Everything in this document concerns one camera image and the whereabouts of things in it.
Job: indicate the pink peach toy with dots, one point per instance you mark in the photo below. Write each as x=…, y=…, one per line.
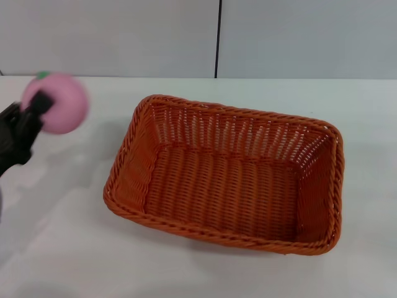
x=66, y=105

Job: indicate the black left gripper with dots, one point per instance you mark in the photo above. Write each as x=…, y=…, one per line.
x=15, y=139

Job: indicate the orange woven plastic basket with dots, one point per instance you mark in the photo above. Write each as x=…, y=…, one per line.
x=223, y=186

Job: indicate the black vertical wall strip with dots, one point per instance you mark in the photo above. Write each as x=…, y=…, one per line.
x=218, y=37

